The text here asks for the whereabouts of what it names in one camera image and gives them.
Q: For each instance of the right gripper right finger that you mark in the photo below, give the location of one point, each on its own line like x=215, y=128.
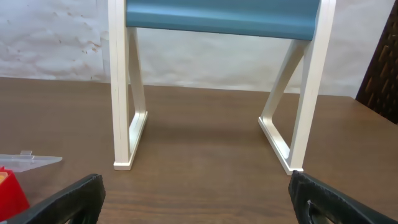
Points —
x=323, y=202

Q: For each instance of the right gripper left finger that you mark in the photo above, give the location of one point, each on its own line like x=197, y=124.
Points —
x=74, y=199

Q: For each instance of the red and yellow tip box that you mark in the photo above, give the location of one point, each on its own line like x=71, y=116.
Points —
x=11, y=196

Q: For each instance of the white and blue stand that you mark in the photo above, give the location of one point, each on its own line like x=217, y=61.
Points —
x=217, y=15

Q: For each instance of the black pegboard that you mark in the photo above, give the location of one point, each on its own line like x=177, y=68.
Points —
x=381, y=68

